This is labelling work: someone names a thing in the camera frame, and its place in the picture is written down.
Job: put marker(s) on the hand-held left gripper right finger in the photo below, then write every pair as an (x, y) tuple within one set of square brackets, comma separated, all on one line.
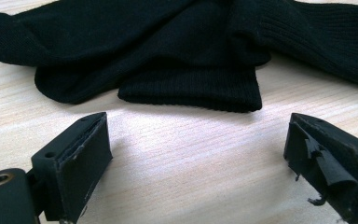
[(338, 174)]

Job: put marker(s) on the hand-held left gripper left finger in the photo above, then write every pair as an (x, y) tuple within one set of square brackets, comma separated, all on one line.
[(74, 168)]

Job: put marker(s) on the black sock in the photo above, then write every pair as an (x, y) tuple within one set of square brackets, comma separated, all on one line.
[(192, 90), (323, 37)]

